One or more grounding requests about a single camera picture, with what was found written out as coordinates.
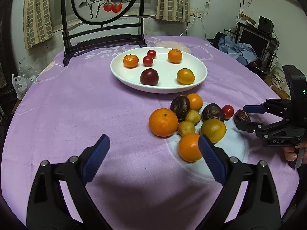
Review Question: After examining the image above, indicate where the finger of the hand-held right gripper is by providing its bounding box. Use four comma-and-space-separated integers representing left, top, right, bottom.
243, 99, 292, 119
236, 118, 292, 138

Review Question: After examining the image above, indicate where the white cable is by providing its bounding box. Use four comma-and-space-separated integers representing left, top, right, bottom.
179, 2, 210, 41

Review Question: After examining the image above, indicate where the small dark passion fruit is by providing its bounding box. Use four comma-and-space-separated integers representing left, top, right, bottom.
234, 109, 251, 124

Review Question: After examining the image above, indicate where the round painted screen black stand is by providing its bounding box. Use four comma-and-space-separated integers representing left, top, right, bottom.
61, 0, 148, 67

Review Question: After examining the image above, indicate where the black monitor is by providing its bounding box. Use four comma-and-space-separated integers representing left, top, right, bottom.
239, 27, 271, 58

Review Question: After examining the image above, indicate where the white oval plate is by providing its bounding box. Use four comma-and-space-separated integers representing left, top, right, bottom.
110, 47, 208, 94

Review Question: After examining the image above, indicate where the person's right hand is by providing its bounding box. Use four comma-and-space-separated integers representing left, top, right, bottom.
283, 147, 298, 162

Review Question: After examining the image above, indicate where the purple tablecloth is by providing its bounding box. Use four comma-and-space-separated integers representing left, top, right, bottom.
5, 36, 300, 230

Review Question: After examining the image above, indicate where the greenish-yellow tangerine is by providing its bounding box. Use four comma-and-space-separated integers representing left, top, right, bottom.
200, 119, 227, 144

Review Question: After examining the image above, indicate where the small orange tangerine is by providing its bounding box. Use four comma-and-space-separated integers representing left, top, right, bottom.
123, 54, 139, 68
168, 49, 183, 64

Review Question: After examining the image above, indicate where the small yellow-green fruit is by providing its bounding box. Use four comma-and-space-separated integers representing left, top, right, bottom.
185, 110, 201, 125
177, 121, 196, 137

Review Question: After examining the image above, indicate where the metal wire rack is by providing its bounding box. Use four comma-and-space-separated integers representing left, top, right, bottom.
224, 21, 280, 77

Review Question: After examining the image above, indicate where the cardboard box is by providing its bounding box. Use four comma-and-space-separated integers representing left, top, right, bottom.
235, 13, 256, 26

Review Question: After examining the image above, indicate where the white bucket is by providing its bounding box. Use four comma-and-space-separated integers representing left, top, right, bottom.
272, 61, 292, 92

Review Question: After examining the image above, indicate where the checked beige curtain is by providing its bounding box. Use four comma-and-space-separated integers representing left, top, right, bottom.
156, 0, 191, 23
23, 0, 53, 51

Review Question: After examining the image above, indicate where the large orange tangerine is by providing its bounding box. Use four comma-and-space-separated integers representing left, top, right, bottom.
149, 108, 179, 138

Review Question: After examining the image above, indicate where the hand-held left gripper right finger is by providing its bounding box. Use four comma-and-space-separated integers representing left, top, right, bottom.
198, 134, 281, 224

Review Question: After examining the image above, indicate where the dark red plum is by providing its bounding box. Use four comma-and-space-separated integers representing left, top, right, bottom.
140, 68, 159, 86

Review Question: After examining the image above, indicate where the black hat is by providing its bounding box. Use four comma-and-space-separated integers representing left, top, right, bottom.
207, 32, 225, 51

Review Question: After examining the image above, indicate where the yellow-orange tangerine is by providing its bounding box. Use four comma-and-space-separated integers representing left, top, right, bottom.
177, 68, 195, 85

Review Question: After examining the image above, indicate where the dark purple passion fruit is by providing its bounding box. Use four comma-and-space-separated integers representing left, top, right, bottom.
170, 95, 191, 122
201, 103, 225, 122

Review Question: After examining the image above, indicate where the blue cloth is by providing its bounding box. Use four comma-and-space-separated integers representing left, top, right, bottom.
219, 35, 259, 66

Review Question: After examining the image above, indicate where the white plastic bag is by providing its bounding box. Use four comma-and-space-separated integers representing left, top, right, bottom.
12, 74, 33, 100

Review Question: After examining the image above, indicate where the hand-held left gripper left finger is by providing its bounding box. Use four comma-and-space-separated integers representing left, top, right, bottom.
26, 134, 111, 224

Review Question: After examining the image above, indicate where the black speaker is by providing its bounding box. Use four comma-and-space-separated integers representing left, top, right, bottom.
258, 16, 275, 35

